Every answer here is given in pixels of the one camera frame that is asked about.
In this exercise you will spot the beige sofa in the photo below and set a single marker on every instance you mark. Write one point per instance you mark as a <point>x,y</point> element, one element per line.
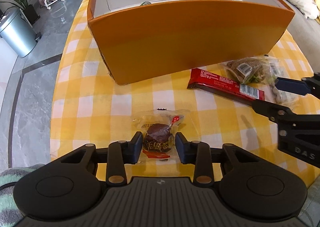
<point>305,32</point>

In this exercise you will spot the red snack bar wrapper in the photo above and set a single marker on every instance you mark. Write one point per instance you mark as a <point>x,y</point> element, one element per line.
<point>225,87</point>

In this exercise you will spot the clear bag brown green snack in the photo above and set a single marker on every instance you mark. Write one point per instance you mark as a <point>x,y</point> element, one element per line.
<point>261,69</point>

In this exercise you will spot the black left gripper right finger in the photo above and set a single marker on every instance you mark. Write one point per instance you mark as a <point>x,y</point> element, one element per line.
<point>201,155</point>

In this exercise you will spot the orange cardboard box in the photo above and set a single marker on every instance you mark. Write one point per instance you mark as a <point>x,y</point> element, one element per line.
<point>142,39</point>

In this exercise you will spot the yellow white checkered tablecloth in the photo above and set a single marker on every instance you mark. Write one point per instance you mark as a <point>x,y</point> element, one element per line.
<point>89,107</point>

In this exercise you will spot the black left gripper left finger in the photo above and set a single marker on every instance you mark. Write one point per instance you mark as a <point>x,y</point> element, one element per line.
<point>117,155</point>

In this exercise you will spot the clear bag white round candies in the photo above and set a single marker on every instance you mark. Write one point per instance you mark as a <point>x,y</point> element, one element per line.
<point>281,97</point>

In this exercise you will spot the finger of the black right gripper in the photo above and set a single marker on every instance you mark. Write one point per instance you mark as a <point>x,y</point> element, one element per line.
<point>300,87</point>
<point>274,112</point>

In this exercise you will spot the green striped trousers leg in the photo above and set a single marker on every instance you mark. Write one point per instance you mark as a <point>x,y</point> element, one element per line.
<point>9,212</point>

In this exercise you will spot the grey metal trash bin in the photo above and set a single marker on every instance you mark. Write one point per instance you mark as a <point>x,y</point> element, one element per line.
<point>18,32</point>

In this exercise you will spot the clear packet brown date snack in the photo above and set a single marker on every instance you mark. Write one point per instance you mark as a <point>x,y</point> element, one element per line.
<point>159,127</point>

